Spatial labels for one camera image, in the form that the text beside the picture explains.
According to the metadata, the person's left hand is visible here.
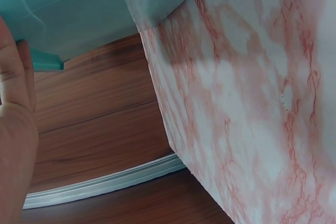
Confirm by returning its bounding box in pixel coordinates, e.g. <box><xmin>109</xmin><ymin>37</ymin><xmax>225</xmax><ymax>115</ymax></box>
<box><xmin>0</xmin><ymin>15</ymin><xmax>40</xmax><ymax>224</ymax></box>

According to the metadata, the white skirting board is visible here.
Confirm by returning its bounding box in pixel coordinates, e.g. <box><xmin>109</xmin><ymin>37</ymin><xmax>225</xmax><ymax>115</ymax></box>
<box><xmin>22</xmin><ymin>153</ymin><xmax>187</xmax><ymax>210</ymax></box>

